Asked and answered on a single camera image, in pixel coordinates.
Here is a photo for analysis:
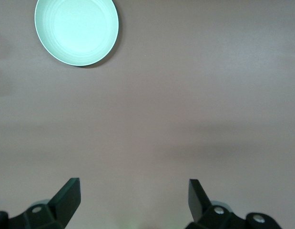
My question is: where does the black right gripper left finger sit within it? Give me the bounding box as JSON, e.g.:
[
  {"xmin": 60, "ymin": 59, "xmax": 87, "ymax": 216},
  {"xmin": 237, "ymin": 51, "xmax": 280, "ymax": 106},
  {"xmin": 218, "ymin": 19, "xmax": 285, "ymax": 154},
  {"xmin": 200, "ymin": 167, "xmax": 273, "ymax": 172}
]
[{"xmin": 0, "ymin": 177, "xmax": 81, "ymax": 229}]

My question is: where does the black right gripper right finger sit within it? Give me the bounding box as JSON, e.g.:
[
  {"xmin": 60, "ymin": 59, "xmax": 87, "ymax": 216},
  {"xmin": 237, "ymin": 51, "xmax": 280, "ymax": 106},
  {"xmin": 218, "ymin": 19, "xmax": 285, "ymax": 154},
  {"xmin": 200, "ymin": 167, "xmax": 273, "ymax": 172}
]
[{"xmin": 185, "ymin": 178, "xmax": 284, "ymax": 229}]

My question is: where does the large table cover sheet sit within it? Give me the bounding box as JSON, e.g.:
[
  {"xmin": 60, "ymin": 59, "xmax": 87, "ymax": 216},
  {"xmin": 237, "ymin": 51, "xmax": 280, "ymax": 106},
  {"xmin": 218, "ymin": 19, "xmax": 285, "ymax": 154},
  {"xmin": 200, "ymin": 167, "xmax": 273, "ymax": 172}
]
[{"xmin": 0, "ymin": 0, "xmax": 295, "ymax": 229}]

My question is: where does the mint green round plate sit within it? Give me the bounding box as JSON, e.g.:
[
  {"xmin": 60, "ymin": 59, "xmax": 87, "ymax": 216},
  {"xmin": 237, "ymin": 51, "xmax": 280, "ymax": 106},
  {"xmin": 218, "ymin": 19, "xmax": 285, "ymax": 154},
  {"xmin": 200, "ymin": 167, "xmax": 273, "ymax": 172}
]
[{"xmin": 34, "ymin": 0, "xmax": 120, "ymax": 67}]

